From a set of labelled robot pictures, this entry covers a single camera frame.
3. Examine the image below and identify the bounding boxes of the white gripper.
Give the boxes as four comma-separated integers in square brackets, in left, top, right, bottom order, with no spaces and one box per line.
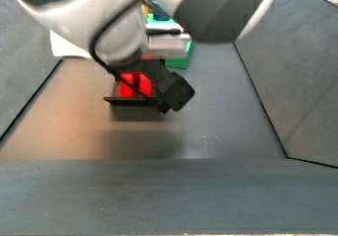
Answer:
[49,18,192,61]

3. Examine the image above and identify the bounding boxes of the red double-square block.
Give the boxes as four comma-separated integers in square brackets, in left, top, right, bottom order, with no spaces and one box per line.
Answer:
[119,72,153,98]

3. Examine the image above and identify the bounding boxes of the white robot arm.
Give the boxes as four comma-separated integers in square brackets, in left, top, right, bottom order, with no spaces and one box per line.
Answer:
[17,0,271,64]

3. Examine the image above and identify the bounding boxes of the blue cylinder block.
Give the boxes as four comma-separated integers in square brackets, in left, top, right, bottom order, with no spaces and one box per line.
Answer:
[153,2,171,21]

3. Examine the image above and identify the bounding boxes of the yellow rectangular block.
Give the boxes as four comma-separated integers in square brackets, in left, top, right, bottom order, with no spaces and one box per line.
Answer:
[143,0,149,18]

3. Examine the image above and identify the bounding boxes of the black curved holder stand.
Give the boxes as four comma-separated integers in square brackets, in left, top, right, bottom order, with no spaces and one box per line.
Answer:
[103,80,160,106]

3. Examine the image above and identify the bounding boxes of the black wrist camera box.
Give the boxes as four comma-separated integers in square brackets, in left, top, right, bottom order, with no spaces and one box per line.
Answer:
[117,60,195,115]

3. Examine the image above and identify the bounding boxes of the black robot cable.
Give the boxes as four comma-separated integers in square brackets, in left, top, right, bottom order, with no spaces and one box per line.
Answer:
[87,0,181,101]

